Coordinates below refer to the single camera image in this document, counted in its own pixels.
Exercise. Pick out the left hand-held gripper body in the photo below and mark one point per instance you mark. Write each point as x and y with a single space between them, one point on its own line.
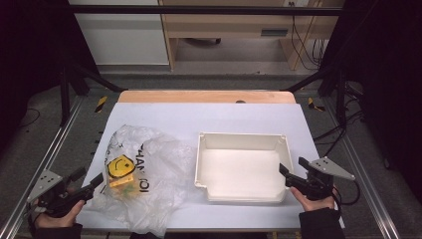
49 194

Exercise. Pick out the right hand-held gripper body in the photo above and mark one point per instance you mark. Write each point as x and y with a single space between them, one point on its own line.
318 186

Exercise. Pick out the yellow carton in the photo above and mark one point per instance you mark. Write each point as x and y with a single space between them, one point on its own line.
121 182

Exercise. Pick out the white plastic bin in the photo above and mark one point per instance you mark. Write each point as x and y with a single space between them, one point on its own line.
242 169

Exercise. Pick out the clear plastic bag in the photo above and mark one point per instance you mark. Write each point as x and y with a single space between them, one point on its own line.
162 166

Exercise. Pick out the person's right hand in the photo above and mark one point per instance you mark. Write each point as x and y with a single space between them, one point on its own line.
315 204

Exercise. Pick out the person's left hand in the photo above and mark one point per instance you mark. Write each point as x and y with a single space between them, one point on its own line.
63 220

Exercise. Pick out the yellow black tape strip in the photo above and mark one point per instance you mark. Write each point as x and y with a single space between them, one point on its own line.
101 104
312 104

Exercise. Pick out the white table sheet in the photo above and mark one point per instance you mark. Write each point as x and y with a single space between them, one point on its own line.
199 119

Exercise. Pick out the black curtain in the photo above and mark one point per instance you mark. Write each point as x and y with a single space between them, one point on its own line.
388 66
30 49

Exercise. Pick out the white cabinet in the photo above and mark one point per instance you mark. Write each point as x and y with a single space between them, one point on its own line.
122 36

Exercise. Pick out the wooden desk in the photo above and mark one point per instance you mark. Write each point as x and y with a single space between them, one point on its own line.
229 25

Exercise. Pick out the aluminium floor rail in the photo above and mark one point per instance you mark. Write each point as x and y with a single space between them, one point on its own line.
49 152
361 166

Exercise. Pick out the black frame strut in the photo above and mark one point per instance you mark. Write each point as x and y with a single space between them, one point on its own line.
312 78
96 78

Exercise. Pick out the black horizontal frame bar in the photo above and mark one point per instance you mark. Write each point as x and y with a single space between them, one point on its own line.
199 10

